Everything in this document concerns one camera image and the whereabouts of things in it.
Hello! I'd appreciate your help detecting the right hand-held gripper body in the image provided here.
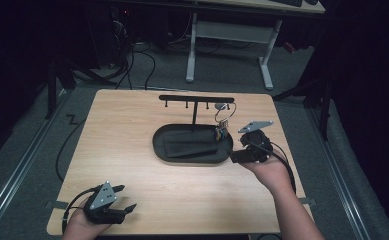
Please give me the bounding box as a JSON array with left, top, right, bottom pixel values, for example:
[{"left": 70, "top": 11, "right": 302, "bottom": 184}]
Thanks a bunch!
[{"left": 237, "top": 120, "right": 274, "bottom": 165}]

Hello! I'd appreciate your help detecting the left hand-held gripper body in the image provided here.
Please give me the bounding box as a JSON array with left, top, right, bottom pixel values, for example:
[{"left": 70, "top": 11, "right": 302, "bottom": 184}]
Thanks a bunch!
[{"left": 82, "top": 180, "right": 127, "bottom": 225}]

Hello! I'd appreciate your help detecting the bunch of keys with tags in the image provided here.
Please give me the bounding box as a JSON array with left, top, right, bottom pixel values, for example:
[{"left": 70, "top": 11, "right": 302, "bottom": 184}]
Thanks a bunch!
[{"left": 213, "top": 102, "right": 237, "bottom": 142}]

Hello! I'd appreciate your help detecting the black key rack with tray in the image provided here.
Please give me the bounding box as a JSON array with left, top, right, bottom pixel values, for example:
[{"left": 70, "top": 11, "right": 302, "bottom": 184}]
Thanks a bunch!
[{"left": 152, "top": 94, "right": 235, "bottom": 165}]

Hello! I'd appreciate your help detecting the person's left hand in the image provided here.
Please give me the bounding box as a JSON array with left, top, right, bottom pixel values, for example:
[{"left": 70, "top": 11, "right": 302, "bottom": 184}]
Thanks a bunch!
[{"left": 61, "top": 199, "right": 114, "bottom": 240}]

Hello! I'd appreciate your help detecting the person's right hand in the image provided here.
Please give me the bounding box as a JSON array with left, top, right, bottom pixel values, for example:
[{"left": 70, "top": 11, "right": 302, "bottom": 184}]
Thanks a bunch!
[{"left": 244, "top": 149, "right": 297, "bottom": 196}]

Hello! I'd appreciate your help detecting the black metal stand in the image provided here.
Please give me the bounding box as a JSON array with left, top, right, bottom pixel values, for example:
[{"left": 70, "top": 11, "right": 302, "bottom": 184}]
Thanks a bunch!
[
  {"left": 45, "top": 56, "right": 116, "bottom": 120},
  {"left": 272, "top": 63, "right": 333, "bottom": 141}
]

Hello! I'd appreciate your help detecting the desk with white legs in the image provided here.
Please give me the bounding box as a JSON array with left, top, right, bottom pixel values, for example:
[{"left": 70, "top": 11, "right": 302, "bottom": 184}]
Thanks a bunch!
[{"left": 185, "top": 0, "right": 326, "bottom": 91}]

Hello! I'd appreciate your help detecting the black keyboard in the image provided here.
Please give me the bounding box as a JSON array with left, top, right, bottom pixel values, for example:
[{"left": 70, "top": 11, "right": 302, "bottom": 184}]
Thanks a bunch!
[{"left": 270, "top": 0, "right": 304, "bottom": 8}]

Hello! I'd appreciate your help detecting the black computer tower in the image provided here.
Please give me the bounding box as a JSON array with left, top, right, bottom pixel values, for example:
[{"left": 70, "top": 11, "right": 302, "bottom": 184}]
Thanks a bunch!
[{"left": 110, "top": 6, "right": 132, "bottom": 65}]

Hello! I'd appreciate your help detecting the left hand-held gripper cable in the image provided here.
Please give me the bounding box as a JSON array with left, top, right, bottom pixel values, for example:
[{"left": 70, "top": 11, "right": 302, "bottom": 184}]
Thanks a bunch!
[{"left": 61, "top": 187, "right": 99, "bottom": 234}]

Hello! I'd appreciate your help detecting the hand-held gripper cable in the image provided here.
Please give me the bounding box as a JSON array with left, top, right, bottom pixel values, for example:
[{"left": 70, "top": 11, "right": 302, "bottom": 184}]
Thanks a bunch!
[
  {"left": 245, "top": 139, "right": 298, "bottom": 195},
  {"left": 61, "top": 187, "right": 99, "bottom": 234}
]

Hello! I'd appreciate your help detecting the right hand-held gripper cable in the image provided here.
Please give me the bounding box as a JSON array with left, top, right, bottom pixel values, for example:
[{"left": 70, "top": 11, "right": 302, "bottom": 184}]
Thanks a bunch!
[{"left": 245, "top": 139, "right": 298, "bottom": 195}]

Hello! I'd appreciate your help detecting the black floor cable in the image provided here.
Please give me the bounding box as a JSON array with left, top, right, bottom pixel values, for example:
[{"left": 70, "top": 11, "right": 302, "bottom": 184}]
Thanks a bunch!
[{"left": 55, "top": 118, "right": 86, "bottom": 183}]

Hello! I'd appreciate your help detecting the metal floor rail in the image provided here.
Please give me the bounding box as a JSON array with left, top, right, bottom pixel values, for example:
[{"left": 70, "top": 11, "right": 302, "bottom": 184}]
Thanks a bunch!
[
  {"left": 307, "top": 108, "right": 371, "bottom": 240},
  {"left": 0, "top": 89, "right": 70, "bottom": 231}
]

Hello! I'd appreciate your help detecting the bundle of black cables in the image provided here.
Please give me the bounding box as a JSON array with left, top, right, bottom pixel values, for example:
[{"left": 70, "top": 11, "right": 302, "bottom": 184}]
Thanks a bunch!
[{"left": 115, "top": 43, "right": 157, "bottom": 91}]

